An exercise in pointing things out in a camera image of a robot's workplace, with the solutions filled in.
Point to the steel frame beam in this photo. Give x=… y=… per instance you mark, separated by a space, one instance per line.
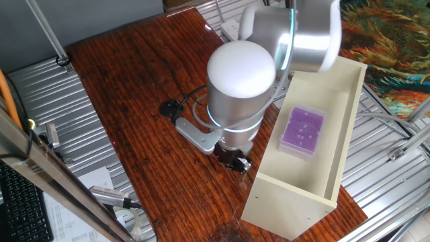
x=50 y=171

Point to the colourful painted cloth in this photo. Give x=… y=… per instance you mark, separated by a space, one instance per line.
x=396 y=50

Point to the printed paper sheet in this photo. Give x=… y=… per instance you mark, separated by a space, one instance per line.
x=67 y=225

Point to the wood-grain table board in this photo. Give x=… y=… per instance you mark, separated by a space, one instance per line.
x=151 y=117

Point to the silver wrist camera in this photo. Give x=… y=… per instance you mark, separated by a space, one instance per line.
x=195 y=134

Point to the silver exterior camera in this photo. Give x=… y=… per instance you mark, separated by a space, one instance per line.
x=107 y=196

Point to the purple pipette tip box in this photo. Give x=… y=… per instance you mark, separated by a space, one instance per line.
x=302 y=131

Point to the orange pipe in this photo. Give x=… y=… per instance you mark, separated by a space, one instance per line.
x=8 y=97

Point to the black keyboard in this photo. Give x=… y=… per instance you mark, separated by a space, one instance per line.
x=23 y=215

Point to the white power strip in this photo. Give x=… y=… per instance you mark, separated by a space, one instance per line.
x=230 y=30

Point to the aluminium frame post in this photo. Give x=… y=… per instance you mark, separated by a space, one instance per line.
x=47 y=32

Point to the clear packing tape roll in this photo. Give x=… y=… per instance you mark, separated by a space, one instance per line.
x=136 y=222

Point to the cream wooden shelf box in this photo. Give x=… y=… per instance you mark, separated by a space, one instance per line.
x=302 y=208

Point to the aluminium strut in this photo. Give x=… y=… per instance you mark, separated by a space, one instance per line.
x=410 y=142
x=418 y=110

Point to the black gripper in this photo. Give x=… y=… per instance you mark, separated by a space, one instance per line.
x=226 y=155

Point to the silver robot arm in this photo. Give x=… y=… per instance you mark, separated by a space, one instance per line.
x=242 y=101

